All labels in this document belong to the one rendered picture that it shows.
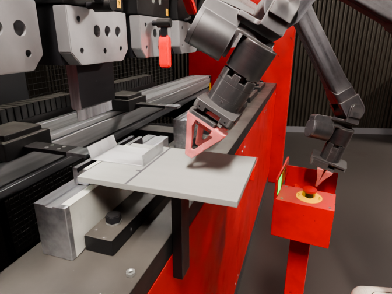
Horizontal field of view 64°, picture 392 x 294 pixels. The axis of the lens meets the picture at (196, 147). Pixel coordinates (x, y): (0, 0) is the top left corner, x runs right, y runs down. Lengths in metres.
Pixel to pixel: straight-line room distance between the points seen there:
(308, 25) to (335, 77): 0.16
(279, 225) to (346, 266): 1.14
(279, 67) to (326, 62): 1.70
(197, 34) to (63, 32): 0.18
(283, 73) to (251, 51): 2.18
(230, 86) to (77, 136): 0.56
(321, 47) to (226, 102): 0.52
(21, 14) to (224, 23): 0.25
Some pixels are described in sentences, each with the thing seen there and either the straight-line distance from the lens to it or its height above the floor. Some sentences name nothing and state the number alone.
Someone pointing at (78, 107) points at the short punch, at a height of 1.11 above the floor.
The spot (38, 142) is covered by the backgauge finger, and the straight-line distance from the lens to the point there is 0.74.
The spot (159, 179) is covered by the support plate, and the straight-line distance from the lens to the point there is 0.50.
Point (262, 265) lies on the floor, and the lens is 1.93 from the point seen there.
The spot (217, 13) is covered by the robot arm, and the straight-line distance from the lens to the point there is 0.47.
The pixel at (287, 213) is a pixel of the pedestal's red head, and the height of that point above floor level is 0.74.
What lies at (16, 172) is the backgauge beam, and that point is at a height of 0.93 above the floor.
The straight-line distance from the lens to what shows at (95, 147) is 0.62.
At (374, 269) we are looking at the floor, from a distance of 2.11.
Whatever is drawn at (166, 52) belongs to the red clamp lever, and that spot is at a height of 1.18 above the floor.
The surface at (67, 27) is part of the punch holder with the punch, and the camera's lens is 0.48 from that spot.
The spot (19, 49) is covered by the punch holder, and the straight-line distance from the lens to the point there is 0.41.
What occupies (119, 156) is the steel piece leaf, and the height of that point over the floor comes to 1.00.
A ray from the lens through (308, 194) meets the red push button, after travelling 0.95.
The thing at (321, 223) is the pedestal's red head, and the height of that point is 0.73.
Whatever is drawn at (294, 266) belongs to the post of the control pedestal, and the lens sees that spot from 1.12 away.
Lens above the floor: 1.21
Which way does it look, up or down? 19 degrees down
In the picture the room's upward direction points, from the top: straight up
